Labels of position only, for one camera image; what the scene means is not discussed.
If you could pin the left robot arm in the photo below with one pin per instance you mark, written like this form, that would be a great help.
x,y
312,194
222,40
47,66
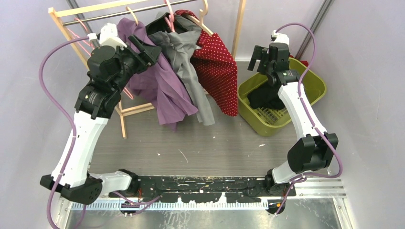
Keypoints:
x,y
111,66

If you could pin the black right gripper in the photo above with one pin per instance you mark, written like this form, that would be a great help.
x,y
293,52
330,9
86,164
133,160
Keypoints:
x,y
258,52

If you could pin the wooden hanger of red skirt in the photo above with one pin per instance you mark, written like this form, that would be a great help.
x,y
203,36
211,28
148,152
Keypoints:
x,y
200,21

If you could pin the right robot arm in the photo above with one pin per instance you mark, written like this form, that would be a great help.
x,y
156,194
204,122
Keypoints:
x,y
315,147

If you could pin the wooden clothes rack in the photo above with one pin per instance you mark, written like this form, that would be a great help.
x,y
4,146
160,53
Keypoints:
x,y
77,11

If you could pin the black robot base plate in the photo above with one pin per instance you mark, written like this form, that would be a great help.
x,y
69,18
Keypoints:
x,y
207,189

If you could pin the wooden hanger of purple skirt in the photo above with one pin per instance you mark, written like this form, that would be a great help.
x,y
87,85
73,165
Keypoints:
x,y
132,14

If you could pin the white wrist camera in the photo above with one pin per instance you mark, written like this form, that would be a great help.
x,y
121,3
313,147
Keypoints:
x,y
108,36
279,37

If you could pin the red polka dot skirt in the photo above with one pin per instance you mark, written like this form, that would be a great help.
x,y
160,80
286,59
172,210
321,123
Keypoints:
x,y
217,71

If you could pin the metal corner rail right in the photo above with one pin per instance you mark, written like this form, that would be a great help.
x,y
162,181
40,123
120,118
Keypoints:
x,y
321,14

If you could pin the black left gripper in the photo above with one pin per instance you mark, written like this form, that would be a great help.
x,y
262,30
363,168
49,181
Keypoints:
x,y
148,55

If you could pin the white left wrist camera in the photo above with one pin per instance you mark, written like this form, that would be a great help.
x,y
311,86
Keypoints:
x,y
108,36

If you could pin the olive green plastic basket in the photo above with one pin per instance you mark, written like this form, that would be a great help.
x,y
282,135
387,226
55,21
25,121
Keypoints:
x,y
267,122

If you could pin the grey skirt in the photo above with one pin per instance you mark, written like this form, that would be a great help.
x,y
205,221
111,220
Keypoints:
x,y
178,47

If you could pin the purple skirt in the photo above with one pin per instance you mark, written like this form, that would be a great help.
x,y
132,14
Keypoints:
x,y
160,86

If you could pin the pink hanger of grey skirt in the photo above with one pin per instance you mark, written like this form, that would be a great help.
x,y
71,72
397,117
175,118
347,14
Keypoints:
x,y
170,18

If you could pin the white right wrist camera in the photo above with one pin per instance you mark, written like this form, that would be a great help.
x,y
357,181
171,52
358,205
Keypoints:
x,y
279,37

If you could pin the black skirt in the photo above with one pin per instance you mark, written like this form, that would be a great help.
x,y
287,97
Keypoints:
x,y
265,96

